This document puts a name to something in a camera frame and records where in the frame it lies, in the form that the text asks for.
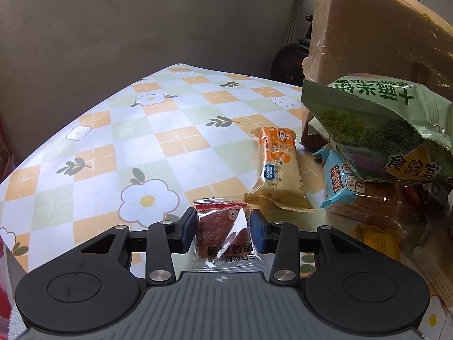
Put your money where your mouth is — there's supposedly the floral checkered tablecloth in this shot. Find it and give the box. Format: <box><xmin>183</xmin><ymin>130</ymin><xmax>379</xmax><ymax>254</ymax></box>
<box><xmin>0</xmin><ymin>62</ymin><xmax>453</xmax><ymax>340</ymax></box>

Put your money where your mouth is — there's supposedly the cardboard box with plastic liner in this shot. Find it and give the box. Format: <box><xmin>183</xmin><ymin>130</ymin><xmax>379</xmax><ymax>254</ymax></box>
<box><xmin>302</xmin><ymin>0</ymin><xmax>452</xmax><ymax>99</ymax></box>

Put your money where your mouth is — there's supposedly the orange beige snack bar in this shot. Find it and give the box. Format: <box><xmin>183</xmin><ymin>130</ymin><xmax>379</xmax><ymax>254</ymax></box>
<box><xmin>243</xmin><ymin>127</ymin><xmax>315</xmax><ymax>213</ymax></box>

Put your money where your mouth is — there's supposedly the green seaweed snack bag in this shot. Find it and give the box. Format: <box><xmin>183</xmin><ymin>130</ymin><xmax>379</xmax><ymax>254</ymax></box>
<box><xmin>302</xmin><ymin>73</ymin><xmax>452</xmax><ymax>183</ymax></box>

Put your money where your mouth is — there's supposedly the black exercise bike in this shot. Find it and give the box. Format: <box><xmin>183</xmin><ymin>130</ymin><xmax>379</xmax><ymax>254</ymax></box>
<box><xmin>271</xmin><ymin>14</ymin><xmax>313</xmax><ymax>87</ymax></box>

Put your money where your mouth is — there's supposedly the blue packaged bread cake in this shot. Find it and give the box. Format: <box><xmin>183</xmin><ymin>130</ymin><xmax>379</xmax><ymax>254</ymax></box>
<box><xmin>313</xmin><ymin>146</ymin><xmax>426</xmax><ymax>232</ymax></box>

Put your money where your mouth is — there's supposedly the small clear jerky packet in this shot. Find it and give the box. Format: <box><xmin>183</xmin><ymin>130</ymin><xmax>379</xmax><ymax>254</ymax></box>
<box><xmin>193</xmin><ymin>197</ymin><xmax>263</xmax><ymax>273</ymax></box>

